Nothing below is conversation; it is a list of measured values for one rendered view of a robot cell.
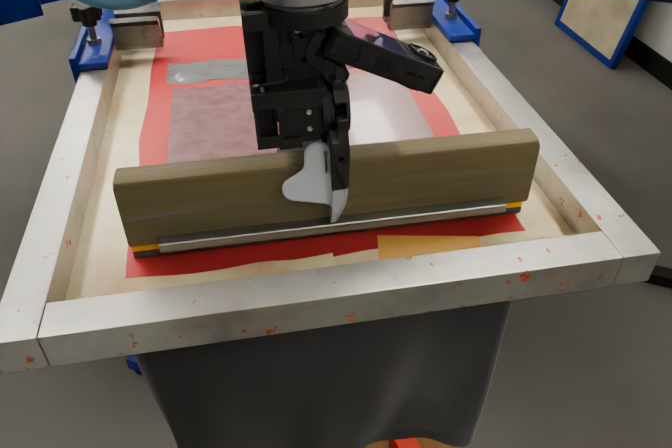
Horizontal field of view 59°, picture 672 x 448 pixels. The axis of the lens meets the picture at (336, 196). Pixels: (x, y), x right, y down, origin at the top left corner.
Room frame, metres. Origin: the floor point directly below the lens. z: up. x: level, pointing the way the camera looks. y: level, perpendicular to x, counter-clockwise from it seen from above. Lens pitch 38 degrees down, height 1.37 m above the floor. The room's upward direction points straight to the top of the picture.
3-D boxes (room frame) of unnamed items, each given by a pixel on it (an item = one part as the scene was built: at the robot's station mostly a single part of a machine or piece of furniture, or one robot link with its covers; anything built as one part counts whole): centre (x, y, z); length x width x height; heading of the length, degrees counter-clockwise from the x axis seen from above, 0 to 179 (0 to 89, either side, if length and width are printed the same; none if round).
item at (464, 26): (1.02, -0.17, 0.97); 0.30 x 0.05 x 0.07; 10
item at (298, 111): (0.47, 0.03, 1.14); 0.09 x 0.08 x 0.12; 100
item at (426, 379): (0.45, 0.01, 0.74); 0.45 x 0.03 x 0.43; 100
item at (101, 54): (0.92, 0.37, 0.97); 0.30 x 0.05 x 0.07; 10
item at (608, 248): (0.73, 0.06, 0.97); 0.79 x 0.58 x 0.04; 10
